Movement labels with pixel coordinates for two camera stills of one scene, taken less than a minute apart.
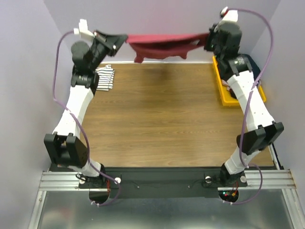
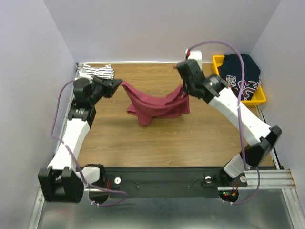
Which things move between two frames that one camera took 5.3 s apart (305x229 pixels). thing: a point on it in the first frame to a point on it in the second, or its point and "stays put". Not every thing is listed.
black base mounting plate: x=159 y=182 stays put
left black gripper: x=111 y=42 to x=110 y=86
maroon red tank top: x=157 y=46 to x=147 y=108
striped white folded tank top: x=106 y=75 stays put
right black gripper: x=212 y=38 to x=187 y=84
